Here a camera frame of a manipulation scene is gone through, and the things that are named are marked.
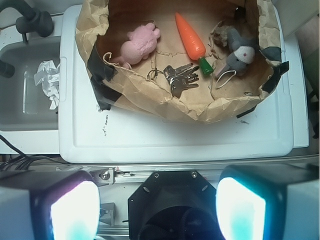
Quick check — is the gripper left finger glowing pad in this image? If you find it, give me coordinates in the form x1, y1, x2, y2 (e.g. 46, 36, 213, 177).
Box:
0, 170, 100, 240

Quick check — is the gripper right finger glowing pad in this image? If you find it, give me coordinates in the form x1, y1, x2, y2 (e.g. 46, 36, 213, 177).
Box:
215, 163, 320, 240

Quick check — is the silver key bunch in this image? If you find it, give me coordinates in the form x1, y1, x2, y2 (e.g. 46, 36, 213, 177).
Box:
163, 63, 200, 99

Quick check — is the white plastic lid tray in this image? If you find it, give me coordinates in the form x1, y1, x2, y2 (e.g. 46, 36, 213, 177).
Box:
58, 5, 309, 165

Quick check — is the grey plastic bin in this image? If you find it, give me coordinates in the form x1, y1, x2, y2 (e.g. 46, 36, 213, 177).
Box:
0, 36, 61, 132

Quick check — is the crumpled white paper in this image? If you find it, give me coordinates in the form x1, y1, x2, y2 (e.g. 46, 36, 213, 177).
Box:
34, 60, 60, 110

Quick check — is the grey plush bunny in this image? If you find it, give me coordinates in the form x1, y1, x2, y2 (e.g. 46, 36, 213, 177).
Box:
214, 27, 257, 89

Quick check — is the crumpled brown paper bag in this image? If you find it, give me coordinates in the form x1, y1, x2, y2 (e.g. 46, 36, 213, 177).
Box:
75, 0, 289, 124

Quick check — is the orange plastic toy carrot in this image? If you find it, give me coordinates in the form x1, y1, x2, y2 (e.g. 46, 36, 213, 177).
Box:
175, 12, 214, 76

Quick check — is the brown rock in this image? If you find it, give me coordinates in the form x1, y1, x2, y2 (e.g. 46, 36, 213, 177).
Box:
209, 20, 234, 47

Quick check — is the pink plush bunny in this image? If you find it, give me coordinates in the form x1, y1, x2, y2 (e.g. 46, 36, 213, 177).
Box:
110, 22, 161, 69

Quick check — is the black cable bundle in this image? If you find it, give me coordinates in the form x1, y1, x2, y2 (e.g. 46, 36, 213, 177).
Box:
0, 134, 60, 172

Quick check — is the aluminium frame rail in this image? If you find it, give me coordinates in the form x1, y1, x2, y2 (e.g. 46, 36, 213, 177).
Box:
55, 154, 320, 186

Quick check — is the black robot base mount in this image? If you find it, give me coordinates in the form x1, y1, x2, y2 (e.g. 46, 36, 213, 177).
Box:
127, 170, 220, 240

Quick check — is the small wire key ring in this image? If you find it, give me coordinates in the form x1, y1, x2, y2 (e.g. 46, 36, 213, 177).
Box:
146, 68, 161, 81

